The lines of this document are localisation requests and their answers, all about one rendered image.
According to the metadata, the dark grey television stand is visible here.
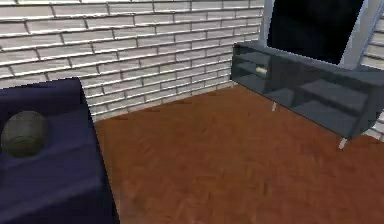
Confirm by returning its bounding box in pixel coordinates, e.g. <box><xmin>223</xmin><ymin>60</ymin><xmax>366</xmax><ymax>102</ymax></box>
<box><xmin>229</xmin><ymin>41</ymin><xmax>384</xmax><ymax>150</ymax></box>

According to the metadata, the grey framed television set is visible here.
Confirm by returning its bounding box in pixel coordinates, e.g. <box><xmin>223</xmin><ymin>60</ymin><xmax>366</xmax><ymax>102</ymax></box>
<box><xmin>258</xmin><ymin>0</ymin><xmax>384</xmax><ymax>71</ymax></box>

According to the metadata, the dark navy sofa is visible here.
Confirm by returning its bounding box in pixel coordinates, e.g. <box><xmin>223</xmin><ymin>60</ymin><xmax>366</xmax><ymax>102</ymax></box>
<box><xmin>0</xmin><ymin>77</ymin><xmax>121</xmax><ymax>224</ymax></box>

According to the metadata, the dark green ball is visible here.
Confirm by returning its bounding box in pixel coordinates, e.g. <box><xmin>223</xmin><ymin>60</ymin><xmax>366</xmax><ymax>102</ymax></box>
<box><xmin>0</xmin><ymin>110</ymin><xmax>49</xmax><ymax>159</ymax></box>

